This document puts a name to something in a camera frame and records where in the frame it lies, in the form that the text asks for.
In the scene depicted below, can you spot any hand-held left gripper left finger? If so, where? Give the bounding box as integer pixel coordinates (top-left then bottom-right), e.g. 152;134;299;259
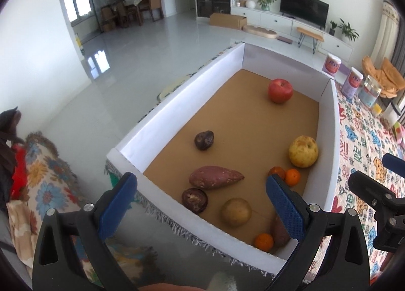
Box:
32;172;138;291

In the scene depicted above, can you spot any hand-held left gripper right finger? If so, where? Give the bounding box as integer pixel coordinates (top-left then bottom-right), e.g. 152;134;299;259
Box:
266;173;371;291

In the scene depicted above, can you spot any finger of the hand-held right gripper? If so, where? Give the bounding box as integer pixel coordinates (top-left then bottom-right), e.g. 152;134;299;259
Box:
347;170;398;213
382;153;405;179

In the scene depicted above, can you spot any purple sweet potato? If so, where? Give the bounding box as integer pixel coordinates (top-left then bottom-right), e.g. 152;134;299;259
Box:
270;215;292;247
189;165;245;190

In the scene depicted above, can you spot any bright orange tangerine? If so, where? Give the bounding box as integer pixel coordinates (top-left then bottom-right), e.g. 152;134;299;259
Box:
284;169;301;187
254;233;274;253

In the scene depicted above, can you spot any dark red tangerine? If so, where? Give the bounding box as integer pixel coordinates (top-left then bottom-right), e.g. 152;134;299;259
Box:
268;166;286;181

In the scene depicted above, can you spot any green brown pear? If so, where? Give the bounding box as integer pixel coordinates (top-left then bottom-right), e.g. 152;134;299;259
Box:
221;198;252;227

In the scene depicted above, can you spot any yellow apple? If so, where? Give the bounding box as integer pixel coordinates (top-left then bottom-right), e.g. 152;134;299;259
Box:
288;135;319;168

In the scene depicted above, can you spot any dark brown mangosteen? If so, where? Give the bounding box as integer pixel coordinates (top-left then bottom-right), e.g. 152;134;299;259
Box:
194;131;215;151
181;188;209;214

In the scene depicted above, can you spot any white cardboard box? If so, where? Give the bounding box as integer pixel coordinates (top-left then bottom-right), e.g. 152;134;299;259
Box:
106;42;340;276

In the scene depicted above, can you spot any red apple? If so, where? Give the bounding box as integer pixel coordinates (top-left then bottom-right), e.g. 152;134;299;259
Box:
268;78;293;104

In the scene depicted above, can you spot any person's left hand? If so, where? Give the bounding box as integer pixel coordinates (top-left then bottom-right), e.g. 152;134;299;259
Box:
139;283;208;291

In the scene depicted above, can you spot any pink snack bag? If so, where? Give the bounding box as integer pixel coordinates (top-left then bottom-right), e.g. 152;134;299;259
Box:
392;122;405;144

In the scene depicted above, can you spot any printed woven tablecloth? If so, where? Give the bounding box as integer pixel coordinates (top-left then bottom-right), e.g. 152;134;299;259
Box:
104;43;405;288

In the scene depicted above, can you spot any clear container black lid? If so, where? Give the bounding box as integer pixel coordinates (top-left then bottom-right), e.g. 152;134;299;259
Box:
381;101;402;127

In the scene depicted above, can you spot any glass jar gold lid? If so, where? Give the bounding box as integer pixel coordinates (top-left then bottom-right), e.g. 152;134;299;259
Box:
359;75;382;108

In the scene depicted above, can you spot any orange cushioned lounge chair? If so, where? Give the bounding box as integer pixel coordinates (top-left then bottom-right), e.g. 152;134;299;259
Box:
362;56;405;98

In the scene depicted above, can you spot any purple label can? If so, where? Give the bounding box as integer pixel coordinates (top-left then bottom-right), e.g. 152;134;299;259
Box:
345;67;363;99

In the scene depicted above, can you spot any red cloth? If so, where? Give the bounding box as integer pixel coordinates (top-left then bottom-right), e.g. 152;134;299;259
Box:
11;144;29;200

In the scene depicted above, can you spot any grey curtain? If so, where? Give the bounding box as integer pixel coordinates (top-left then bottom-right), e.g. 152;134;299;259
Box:
391;30;405;67

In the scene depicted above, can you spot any red label can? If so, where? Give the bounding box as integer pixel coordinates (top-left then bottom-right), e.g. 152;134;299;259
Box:
322;54;342;76

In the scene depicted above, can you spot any black garment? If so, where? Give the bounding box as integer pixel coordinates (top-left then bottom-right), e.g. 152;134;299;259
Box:
0;106;23;212

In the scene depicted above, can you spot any pale round cushion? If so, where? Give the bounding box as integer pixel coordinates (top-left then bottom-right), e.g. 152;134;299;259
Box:
157;74;193;100

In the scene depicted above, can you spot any white standing air conditioner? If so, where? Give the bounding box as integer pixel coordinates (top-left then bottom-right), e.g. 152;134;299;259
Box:
370;0;401;67

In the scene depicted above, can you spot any large potted green plant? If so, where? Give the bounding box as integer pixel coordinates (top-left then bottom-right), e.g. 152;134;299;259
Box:
338;18;359;41

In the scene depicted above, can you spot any small wooden bench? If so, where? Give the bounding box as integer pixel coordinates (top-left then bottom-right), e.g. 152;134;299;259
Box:
296;27;325;54

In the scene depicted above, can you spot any beige oval floor board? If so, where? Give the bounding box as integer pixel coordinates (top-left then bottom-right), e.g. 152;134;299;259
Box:
242;24;277;39

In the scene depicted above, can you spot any black television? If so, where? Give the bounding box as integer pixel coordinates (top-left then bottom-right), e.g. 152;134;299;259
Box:
280;0;330;30

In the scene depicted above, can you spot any white television cabinet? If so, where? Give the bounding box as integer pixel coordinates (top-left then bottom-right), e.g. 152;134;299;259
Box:
230;6;353;60

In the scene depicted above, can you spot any wooden dining table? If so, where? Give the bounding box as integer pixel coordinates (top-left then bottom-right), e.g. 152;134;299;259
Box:
125;0;149;24

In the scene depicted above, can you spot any brown cardboard carton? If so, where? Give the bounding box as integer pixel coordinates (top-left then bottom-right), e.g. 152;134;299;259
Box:
210;13;248;30

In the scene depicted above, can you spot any wooden dining chair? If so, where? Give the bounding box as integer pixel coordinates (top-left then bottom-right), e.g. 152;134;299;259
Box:
147;0;165;22

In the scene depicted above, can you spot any glass balcony door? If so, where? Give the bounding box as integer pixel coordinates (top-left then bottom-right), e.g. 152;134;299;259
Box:
62;0;124;26

